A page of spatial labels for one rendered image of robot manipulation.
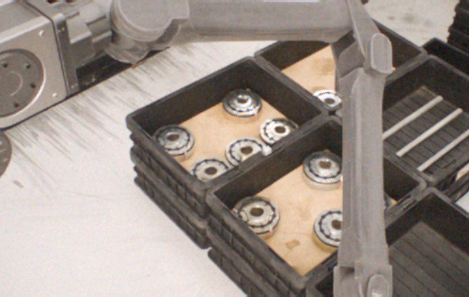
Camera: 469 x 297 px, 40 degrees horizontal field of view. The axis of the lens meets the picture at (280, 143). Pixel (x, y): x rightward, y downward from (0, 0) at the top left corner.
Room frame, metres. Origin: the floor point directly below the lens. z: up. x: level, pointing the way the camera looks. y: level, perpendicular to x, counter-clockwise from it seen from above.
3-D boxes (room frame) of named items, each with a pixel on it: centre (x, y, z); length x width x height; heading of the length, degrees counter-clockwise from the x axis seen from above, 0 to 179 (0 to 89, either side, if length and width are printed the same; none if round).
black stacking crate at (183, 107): (1.12, 0.13, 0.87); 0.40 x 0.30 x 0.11; 138
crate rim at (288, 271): (0.92, -0.09, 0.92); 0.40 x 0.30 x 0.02; 138
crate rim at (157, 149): (1.12, 0.13, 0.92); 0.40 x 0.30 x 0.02; 138
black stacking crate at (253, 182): (0.92, -0.09, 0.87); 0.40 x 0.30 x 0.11; 138
